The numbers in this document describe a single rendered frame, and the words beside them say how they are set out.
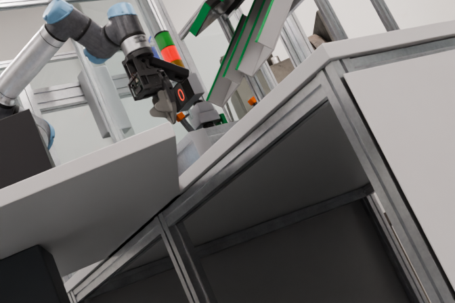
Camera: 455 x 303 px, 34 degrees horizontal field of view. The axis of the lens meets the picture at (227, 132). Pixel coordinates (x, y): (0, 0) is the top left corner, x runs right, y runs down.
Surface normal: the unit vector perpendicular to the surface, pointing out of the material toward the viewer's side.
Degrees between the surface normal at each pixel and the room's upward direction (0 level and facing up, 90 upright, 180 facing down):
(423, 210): 90
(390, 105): 90
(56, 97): 90
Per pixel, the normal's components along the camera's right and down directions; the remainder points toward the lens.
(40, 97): 0.47, -0.43
